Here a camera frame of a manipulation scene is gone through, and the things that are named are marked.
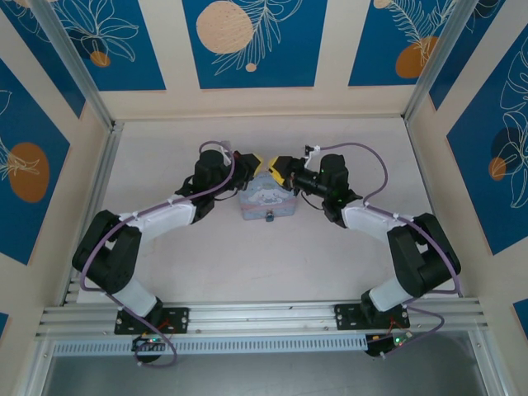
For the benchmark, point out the aluminium corner post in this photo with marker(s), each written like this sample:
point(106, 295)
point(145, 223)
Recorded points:
point(73, 62)
point(439, 62)

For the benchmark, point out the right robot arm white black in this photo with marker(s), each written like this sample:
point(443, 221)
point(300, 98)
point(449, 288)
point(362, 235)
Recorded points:
point(371, 224)

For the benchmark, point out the left circuit board green light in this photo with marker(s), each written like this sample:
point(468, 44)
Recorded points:
point(150, 341)

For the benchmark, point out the circuit board green light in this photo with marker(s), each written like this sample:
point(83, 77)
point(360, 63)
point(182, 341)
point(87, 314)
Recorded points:
point(389, 344)
point(150, 341)

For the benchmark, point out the right circuit board green light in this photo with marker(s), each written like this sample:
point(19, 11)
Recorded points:
point(389, 344)

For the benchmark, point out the aluminium side rail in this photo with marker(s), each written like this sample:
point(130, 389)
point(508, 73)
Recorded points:
point(92, 198)

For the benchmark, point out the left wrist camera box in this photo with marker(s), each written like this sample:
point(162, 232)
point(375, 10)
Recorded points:
point(240, 160)

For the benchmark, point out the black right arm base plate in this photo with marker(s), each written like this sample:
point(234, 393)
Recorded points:
point(344, 315)

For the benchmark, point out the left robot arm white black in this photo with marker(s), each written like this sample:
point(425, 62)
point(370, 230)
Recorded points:
point(165, 216)

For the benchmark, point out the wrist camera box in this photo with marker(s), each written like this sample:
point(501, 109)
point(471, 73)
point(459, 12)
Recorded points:
point(298, 165)
point(240, 160)

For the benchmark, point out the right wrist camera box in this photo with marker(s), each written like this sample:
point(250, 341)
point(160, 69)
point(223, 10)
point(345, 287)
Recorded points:
point(298, 165)

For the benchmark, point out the aluminium rail frame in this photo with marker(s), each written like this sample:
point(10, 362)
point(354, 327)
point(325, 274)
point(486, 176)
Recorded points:
point(268, 313)

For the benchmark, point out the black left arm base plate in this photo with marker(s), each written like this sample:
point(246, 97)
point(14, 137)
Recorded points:
point(181, 319)

